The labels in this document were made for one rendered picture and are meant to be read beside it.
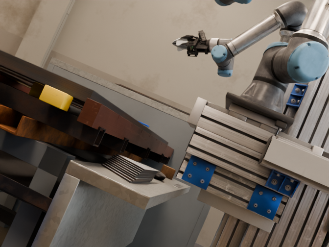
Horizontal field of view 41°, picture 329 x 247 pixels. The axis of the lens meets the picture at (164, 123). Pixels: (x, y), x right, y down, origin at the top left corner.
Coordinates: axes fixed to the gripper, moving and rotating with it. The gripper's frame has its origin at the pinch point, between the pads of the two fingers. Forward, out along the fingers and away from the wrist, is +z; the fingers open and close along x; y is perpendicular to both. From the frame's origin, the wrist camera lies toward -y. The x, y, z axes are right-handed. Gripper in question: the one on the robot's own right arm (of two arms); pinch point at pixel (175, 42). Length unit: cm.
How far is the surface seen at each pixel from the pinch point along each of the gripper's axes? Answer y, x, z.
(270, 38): -194, 127, -15
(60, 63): -3, 21, 83
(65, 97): 119, -66, -23
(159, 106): 3.5, 44.9, 17.5
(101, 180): 133, -55, -36
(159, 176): 91, -4, -24
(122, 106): 9, 42, 40
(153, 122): 12, 51, 20
